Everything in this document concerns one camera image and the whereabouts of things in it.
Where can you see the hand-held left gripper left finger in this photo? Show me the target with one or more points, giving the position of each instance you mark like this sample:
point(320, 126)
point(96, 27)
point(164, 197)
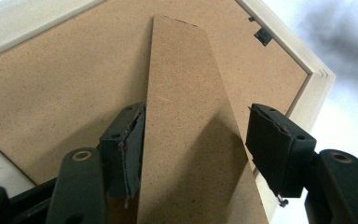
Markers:
point(121, 149)

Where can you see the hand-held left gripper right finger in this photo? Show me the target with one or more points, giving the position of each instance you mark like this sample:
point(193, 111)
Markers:
point(279, 149)

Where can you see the light wooden picture frame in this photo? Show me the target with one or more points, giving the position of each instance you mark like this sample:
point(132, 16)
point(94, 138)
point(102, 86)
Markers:
point(59, 93)

